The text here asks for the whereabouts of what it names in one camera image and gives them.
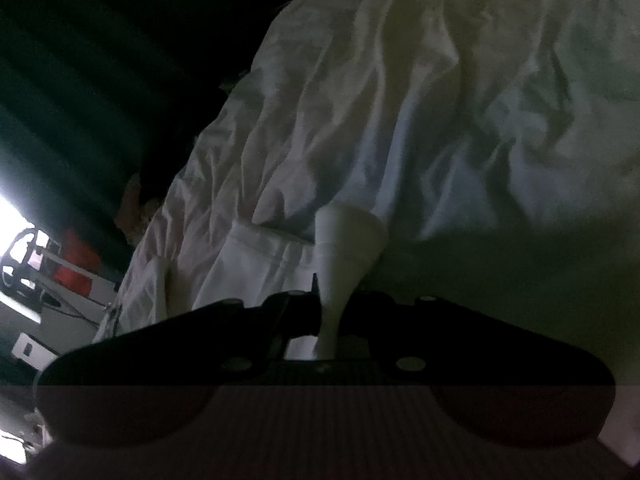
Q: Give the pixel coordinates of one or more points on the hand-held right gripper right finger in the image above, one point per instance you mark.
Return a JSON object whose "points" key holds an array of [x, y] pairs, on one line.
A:
{"points": [[360, 310]]}

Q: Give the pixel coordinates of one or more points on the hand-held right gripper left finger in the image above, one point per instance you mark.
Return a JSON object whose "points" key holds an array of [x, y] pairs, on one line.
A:
{"points": [[300, 310]]}

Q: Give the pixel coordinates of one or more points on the white pants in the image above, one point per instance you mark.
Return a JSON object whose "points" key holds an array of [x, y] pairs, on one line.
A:
{"points": [[350, 240]]}

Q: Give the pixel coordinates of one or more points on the orange plush toy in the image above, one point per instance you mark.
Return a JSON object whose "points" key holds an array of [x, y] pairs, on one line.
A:
{"points": [[132, 210]]}

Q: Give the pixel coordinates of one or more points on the red cloth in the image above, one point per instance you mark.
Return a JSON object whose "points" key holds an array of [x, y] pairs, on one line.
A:
{"points": [[75, 260]]}

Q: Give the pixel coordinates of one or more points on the white radiator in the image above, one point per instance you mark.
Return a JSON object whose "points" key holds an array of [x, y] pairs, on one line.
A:
{"points": [[65, 325]]}

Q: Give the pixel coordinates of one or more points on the exercise bike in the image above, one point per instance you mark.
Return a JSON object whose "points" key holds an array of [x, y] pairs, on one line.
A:
{"points": [[30, 260]]}

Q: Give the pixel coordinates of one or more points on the white duvet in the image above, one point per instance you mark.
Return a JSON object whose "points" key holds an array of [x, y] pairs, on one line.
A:
{"points": [[575, 135]]}

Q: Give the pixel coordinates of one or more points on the window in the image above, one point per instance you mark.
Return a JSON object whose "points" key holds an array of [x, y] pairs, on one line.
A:
{"points": [[12, 225]]}

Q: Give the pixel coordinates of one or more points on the green curtain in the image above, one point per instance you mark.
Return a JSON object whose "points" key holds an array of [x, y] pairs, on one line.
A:
{"points": [[75, 85]]}

